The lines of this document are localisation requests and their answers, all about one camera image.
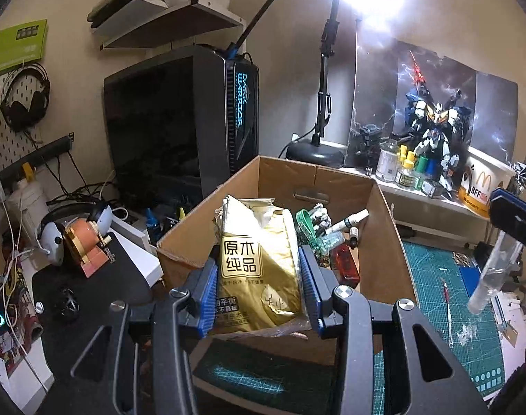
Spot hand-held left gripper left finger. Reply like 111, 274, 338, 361
36, 261, 220, 415

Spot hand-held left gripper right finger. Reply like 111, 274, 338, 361
298, 244, 490, 415

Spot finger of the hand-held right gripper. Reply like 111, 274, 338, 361
489, 196, 526, 251
493, 187, 526, 209

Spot gold tissue pack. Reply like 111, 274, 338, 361
208, 194, 309, 338

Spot clear plastic tube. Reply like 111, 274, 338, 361
467, 229, 523, 315

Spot brown cardboard box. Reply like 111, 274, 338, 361
156, 156, 419, 368

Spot white yellow paper bucket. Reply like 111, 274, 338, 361
457, 146, 520, 219

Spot red translucent box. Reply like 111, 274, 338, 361
330, 244, 359, 288

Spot white plastic model parts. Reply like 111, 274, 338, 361
310, 203, 333, 230

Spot blue notebook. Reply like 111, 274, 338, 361
458, 264, 484, 295

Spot white marker pen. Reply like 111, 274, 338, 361
328, 209, 370, 236

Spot small black box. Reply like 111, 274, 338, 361
421, 177, 443, 200

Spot white flat box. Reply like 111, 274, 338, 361
112, 218, 164, 282

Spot white blue robot model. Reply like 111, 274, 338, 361
403, 49, 473, 202

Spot black desk pad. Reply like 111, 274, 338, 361
30, 238, 164, 415

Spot green cutting mat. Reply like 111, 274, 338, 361
191, 240, 508, 415

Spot orange gold device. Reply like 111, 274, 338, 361
64, 218, 117, 277

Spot black desk lamp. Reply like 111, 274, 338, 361
287, 0, 415, 166

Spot white board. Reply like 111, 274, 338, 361
496, 287, 526, 392

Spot small black wheel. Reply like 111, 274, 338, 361
51, 287, 80, 323

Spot black block figure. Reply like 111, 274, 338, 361
358, 123, 385, 174

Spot white headphones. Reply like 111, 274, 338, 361
37, 201, 114, 266

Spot dark stormy backdrop poster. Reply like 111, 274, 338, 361
346, 37, 518, 169

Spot black computer tower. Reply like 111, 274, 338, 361
103, 44, 260, 208

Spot white plastic bottle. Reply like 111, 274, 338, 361
8, 177, 50, 243

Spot printed mouse pad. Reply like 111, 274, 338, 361
0, 246, 43, 372

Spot black power strip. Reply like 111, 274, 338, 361
0, 135, 76, 191

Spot black headphones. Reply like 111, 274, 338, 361
0, 64, 52, 132

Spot green flat box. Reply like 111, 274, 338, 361
0, 19, 48, 81

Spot white wall shelf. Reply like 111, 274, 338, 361
100, 1, 243, 50

